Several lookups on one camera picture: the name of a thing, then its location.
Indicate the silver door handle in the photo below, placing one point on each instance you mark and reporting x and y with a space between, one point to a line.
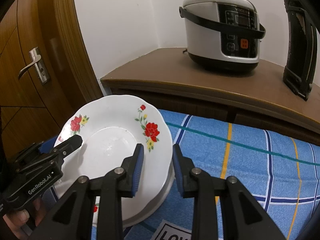
38 64

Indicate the silver black rice cooker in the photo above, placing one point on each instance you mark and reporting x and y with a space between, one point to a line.
223 36

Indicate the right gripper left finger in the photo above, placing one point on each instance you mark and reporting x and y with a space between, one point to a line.
72 216

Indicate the blue plaid tablecloth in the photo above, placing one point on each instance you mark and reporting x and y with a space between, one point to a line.
281 173

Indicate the brown wooden sideboard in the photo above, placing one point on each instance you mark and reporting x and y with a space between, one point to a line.
169 79

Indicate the red flower white plate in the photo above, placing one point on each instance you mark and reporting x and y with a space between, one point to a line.
110 128

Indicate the person's left hand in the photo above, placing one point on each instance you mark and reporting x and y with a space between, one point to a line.
16 220

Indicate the black tall thermos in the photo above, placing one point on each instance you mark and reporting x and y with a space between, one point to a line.
302 53

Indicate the plain grey round plate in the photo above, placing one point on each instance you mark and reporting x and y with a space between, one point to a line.
155 203

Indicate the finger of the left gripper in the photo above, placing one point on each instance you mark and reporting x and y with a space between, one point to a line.
67 147
47 146

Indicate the brown wooden door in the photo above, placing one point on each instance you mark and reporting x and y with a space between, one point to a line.
30 111

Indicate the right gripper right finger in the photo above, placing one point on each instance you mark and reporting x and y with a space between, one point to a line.
242 216

